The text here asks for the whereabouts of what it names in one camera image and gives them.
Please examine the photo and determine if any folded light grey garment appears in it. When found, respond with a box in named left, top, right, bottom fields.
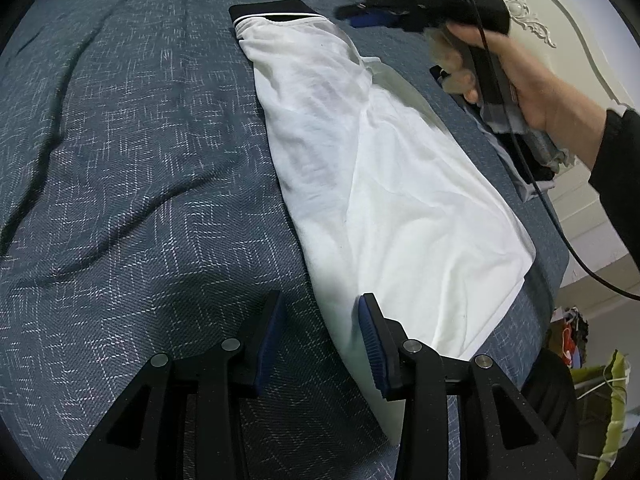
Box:
left=482, top=125, right=576, bottom=204

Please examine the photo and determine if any colourful floor clutter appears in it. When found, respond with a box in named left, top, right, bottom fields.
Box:
left=550, top=307, right=591, bottom=368

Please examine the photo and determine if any yellow green cloth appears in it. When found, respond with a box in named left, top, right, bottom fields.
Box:
left=570, top=350, right=633, bottom=480

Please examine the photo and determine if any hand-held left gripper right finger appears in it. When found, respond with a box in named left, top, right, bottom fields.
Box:
left=356, top=292, right=581, bottom=480

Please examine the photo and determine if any person's right hand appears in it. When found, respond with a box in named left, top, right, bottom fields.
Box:
left=425, top=24, right=576, bottom=136

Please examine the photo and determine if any person's dark clothing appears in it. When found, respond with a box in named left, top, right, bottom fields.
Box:
left=520, top=347, right=581, bottom=480

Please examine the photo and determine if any person's right forearm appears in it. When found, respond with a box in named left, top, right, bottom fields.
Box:
left=550, top=85, right=640, bottom=281

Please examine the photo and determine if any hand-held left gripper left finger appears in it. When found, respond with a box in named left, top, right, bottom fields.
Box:
left=62, top=290, right=287, bottom=480

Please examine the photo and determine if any blue-grey bedspread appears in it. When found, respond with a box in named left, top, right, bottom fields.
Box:
left=0, top=0, right=571, bottom=480

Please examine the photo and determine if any folded black garment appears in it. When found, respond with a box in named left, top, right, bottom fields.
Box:
left=430, top=65, right=558, bottom=183

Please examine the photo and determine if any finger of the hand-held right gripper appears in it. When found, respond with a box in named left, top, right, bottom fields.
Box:
left=347, top=13, right=402, bottom=31
left=336, top=3, right=397, bottom=21

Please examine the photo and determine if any white polo shirt black trim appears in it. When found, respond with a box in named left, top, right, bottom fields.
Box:
left=228, top=0, right=537, bottom=441

